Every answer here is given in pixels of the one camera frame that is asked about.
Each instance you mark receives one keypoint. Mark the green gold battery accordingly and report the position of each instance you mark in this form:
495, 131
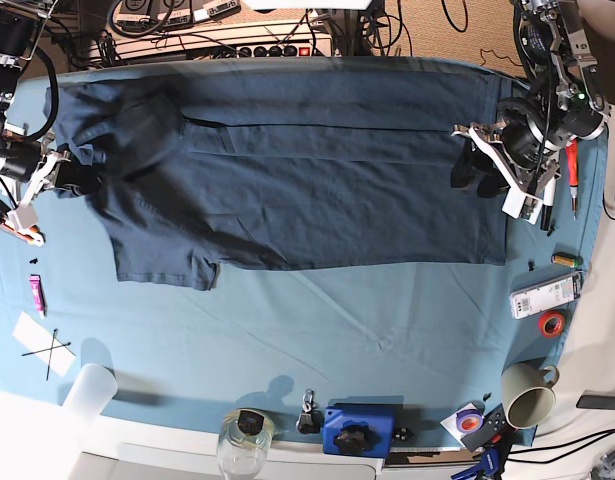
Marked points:
562, 259

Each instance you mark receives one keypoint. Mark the purple tape roll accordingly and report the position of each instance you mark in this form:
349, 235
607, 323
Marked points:
468, 420

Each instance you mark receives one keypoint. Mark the light blue table cloth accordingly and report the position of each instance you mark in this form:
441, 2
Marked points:
429, 336

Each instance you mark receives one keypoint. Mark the pink glue tube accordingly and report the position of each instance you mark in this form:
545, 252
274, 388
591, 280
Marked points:
37, 294

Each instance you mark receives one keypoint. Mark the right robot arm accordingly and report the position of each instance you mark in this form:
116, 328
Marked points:
21, 25

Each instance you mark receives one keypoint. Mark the white power strip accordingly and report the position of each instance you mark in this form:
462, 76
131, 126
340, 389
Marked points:
298, 33

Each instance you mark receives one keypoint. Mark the clear glass jar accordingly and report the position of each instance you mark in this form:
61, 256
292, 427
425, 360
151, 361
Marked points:
244, 441

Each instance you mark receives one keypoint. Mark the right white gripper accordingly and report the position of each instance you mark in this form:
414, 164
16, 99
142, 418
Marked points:
36, 167

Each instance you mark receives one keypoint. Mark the orange handled screwdriver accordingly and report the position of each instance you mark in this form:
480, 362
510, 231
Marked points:
572, 166

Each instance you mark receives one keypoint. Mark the dark blue T-shirt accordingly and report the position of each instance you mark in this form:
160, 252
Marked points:
279, 171

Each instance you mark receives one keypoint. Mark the red tape roll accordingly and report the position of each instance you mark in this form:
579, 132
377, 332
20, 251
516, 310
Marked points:
551, 324

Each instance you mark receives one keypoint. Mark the blue bar clamp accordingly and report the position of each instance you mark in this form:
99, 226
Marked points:
493, 443

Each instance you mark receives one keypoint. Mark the white clear plastic box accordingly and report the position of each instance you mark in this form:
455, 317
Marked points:
545, 295

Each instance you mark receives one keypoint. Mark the black power adapter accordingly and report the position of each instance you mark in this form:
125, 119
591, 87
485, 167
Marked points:
596, 402

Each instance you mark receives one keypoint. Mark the metal padlock with chain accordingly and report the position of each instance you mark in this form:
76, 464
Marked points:
308, 422

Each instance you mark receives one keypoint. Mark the orange utility knife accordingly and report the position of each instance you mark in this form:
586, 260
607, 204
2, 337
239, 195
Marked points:
31, 236

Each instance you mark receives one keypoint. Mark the white plastic cup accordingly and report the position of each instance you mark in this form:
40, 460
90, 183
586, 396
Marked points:
93, 389

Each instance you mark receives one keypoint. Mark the blue plastic box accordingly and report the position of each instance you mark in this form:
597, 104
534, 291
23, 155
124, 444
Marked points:
358, 430

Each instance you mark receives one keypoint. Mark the beige ceramic mug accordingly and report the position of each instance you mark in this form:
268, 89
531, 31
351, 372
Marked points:
527, 394

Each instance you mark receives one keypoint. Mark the white paper sheet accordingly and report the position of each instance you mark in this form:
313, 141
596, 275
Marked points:
43, 344

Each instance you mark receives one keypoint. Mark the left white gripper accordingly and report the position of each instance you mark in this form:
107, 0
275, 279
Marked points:
517, 159

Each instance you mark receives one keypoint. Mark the white marker pen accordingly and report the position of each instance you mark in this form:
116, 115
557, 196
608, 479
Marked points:
548, 202

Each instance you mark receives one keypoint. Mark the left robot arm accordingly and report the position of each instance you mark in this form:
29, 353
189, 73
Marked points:
563, 92

